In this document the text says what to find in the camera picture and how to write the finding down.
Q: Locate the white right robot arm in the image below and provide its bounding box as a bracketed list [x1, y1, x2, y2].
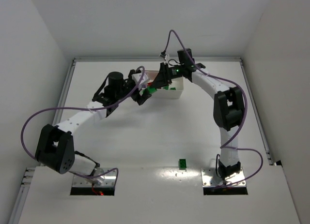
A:
[151, 48, 245, 180]

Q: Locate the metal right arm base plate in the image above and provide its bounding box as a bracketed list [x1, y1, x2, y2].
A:
[201, 167, 247, 188]

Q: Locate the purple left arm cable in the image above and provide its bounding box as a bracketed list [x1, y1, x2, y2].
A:
[20, 65, 146, 181]

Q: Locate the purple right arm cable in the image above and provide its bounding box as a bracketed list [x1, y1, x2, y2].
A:
[159, 29, 264, 190]

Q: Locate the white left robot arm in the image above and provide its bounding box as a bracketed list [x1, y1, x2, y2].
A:
[34, 67, 151, 179]

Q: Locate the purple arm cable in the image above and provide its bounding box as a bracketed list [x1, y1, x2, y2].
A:
[159, 29, 264, 190]
[20, 65, 146, 181]

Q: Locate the green square lego brick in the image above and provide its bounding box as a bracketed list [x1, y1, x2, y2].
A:
[179, 159, 187, 170]

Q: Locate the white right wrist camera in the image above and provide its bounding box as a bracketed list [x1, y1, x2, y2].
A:
[159, 51, 170, 63]

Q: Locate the white compartment tray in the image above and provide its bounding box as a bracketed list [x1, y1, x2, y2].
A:
[132, 69, 185, 100]

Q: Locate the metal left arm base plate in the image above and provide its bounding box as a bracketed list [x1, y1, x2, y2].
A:
[72, 168, 119, 188]

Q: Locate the green rounded lego brick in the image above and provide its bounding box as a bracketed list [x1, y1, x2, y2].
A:
[143, 87, 157, 94]

